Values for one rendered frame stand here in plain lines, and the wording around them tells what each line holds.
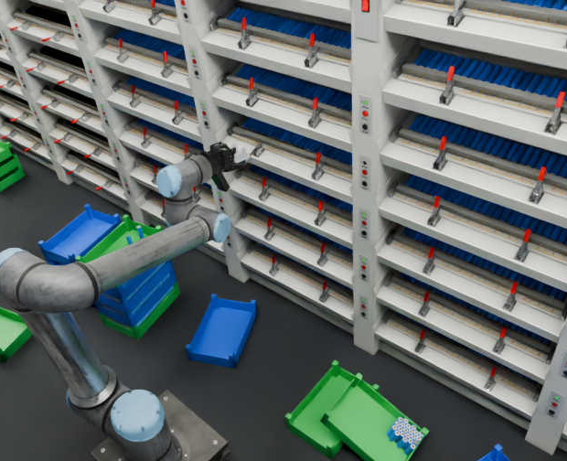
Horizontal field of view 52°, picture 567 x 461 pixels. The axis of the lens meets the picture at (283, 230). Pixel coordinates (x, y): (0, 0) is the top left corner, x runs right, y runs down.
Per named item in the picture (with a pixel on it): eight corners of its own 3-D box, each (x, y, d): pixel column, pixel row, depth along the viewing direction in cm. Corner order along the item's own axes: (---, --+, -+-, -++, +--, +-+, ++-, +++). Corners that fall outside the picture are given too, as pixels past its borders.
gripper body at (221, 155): (238, 146, 195) (212, 156, 187) (237, 170, 200) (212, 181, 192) (221, 140, 199) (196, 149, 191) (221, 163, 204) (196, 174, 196)
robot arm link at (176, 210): (186, 239, 186) (184, 204, 180) (159, 228, 192) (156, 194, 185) (205, 228, 193) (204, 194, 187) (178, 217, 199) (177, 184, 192)
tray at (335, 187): (355, 206, 192) (349, 187, 184) (222, 152, 224) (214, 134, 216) (387, 163, 199) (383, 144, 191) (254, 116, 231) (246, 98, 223)
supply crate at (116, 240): (118, 287, 227) (112, 273, 222) (80, 272, 235) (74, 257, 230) (165, 241, 246) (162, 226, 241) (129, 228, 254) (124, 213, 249)
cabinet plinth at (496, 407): (556, 446, 197) (560, 438, 194) (139, 218, 312) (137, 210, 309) (573, 412, 206) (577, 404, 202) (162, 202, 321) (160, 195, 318)
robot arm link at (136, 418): (147, 473, 177) (135, 440, 166) (108, 445, 184) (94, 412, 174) (181, 434, 186) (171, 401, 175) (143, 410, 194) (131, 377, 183)
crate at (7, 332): (-45, 342, 255) (-53, 330, 250) (-10, 309, 269) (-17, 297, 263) (5, 363, 244) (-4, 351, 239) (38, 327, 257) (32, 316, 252)
